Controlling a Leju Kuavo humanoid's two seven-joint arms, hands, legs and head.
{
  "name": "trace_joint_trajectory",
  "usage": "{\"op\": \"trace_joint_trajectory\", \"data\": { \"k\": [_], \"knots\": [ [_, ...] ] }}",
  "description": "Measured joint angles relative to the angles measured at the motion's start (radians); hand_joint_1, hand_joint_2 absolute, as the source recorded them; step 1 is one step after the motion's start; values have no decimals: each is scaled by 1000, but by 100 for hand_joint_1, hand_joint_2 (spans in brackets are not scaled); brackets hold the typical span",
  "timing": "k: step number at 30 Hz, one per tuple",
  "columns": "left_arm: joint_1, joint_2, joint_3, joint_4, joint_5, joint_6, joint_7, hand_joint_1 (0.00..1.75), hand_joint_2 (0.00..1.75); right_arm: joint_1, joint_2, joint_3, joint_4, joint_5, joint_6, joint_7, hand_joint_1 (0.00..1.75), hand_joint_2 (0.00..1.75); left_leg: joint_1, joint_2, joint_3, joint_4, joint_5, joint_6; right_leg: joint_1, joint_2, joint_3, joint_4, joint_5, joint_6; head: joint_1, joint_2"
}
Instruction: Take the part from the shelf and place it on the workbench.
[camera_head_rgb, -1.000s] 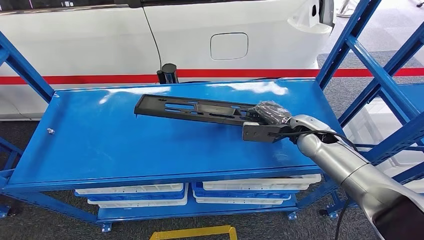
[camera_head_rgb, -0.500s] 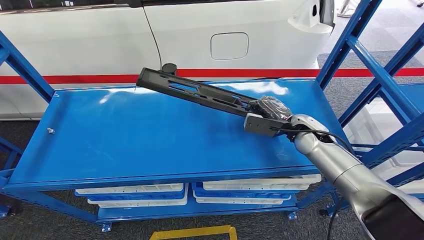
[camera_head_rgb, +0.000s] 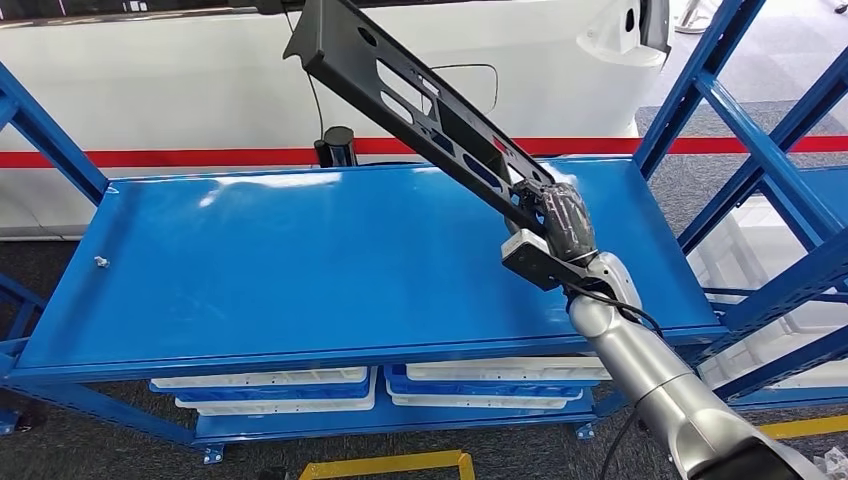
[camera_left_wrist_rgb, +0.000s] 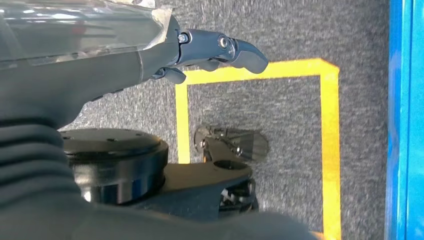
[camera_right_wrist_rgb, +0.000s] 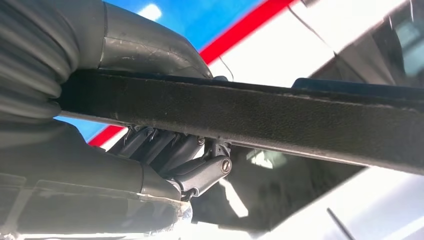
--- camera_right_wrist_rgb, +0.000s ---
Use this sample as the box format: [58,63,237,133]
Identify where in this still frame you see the white car body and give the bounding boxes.
[98,0,424,240]

